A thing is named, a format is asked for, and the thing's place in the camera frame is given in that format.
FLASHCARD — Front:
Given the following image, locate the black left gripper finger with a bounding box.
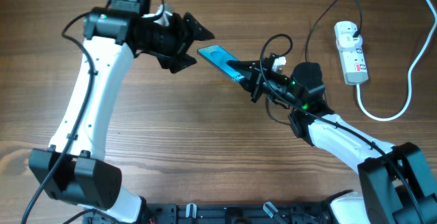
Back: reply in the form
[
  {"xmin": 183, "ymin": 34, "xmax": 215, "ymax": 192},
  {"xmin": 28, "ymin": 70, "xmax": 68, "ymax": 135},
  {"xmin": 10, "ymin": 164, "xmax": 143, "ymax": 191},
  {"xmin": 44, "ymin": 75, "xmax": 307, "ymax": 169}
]
[
  {"xmin": 150, "ymin": 52, "xmax": 197, "ymax": 74},
  {"xmin": 184, "ymin": 12, "xmax": 214, "ymax": 41}
]

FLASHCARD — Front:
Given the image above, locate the blue Galaxy smartphone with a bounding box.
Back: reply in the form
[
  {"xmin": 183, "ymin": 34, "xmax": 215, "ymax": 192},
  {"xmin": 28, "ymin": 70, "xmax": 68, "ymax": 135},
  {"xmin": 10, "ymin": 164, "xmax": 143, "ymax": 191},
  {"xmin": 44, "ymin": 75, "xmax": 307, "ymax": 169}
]
[{"xmin": 197, "ymin": 45, "xmax": 244, "ymax": 83}]

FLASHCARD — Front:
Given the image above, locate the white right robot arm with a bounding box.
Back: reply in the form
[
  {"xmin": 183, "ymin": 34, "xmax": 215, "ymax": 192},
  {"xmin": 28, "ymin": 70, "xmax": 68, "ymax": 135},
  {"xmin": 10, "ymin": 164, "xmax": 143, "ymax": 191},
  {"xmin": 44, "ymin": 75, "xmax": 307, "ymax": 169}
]
[{"xmin": 249, "ymin": 55, "xmax": 436, "ymax": 223}]

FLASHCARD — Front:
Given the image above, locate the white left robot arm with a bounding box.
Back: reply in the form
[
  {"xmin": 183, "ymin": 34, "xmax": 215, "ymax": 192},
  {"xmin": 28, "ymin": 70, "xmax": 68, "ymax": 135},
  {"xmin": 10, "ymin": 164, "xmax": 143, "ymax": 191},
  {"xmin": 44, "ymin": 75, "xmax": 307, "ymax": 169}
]
[{"xmin": 29, "ymin": 0, "xmax": 214, "ymax": 223}]

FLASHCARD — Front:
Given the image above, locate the white charger adapter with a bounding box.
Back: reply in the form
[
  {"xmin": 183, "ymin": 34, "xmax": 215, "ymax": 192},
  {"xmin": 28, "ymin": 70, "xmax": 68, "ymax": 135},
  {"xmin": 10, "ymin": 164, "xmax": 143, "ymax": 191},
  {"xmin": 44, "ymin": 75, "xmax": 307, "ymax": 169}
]
[{"xmin": 336, "ymin": 33, "xmax": 363, "ymax": 52}]

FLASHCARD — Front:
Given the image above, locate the white power strip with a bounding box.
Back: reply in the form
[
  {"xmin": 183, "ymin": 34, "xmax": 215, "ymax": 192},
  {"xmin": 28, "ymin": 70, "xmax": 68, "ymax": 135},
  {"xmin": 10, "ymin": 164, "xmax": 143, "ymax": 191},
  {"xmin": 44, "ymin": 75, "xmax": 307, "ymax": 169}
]
[{"xmin": 334, "ymin": 21, "xmax": 369, "ymax": 85}]

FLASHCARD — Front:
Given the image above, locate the white power strip cord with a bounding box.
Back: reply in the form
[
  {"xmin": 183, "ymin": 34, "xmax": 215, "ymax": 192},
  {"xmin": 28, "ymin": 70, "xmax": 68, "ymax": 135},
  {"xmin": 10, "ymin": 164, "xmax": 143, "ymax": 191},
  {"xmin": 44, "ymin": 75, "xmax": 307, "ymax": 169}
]
[{"xmin": 356, "ymin": 0, "xmax": 437, "ymax": 122}]

